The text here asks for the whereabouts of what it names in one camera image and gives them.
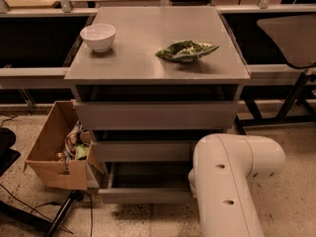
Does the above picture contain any open cardboard box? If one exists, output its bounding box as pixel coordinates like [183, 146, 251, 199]
[26, 101, 105, 191]

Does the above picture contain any grey middle drawer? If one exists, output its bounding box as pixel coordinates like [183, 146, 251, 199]
[92, 141, 196, 162]

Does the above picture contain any black object at left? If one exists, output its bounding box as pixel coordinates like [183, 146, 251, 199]
[0, 127, 21, 176]

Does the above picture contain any green leaf-shaped dish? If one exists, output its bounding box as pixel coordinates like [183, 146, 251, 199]
[155, 40, 218, 63]

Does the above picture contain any green packet in box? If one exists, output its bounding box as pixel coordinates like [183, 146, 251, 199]
[75, 144, 87, 160]

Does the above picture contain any grey drawer cabinet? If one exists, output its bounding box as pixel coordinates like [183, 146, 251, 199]
[64, 6, 252, 187]

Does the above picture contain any grey drawer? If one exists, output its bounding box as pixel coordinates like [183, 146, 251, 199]
[75, 102, 237, 130]
[99, 161, 193, 203]
[92, 141, 196, 162]

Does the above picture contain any white ceramic bowl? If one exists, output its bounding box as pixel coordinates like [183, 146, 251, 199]
[80, 24, 117, 52]

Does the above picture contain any black stand leg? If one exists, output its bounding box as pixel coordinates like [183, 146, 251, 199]
[44, 191, 83, 237]

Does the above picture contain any grey bottom drawer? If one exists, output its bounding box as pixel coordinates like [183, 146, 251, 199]
[99, 161, 193, 203]

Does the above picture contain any black table frame leg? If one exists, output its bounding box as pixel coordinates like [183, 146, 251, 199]
[235, 70, 316, 135]

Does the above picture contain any grey top drawer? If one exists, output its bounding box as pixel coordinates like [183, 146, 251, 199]
[75, 102, 237, 130]

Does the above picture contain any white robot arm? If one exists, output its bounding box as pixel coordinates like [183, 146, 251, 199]
[189, 133, 285, 237]

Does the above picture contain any black floor cable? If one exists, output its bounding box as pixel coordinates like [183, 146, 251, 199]
[0, 183, 95, 237]

